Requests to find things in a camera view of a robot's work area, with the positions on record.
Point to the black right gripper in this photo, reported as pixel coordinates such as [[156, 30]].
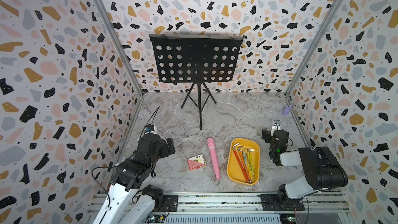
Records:
[[268, 135]]

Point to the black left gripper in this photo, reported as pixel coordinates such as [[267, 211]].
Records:
[[167, 151]]

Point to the green hex key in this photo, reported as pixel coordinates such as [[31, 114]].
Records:
[[250, 161]]

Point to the yellow hex key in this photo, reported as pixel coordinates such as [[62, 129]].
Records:
[[247, 161]]

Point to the blue hex key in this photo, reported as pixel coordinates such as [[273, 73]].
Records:
[[245, 161]]

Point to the orange hex key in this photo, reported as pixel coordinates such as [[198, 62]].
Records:
[[240, 149]]

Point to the red hex key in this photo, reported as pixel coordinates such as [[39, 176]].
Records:
[[235, 146]]

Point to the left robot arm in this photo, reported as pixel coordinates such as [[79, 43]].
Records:
[[130, 177]]

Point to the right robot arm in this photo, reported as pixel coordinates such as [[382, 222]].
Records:
[[321, 170]]

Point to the red playing card box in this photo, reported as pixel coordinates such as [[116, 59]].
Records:
[[196, 162]]

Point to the yellow plastic storage tray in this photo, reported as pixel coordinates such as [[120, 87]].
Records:
[[233, 170]]

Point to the small purple rabbit figurine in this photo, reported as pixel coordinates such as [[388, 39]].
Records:
[[286, 110]]

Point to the black perforated music stand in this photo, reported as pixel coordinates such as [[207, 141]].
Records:
[[196, 60]]

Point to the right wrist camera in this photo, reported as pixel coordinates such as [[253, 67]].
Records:
[[276, 126]]

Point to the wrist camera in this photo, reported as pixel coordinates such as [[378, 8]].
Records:
[[150, 128], [276, 126]]

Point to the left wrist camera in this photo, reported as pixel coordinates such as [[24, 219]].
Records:
[[150, 128]]

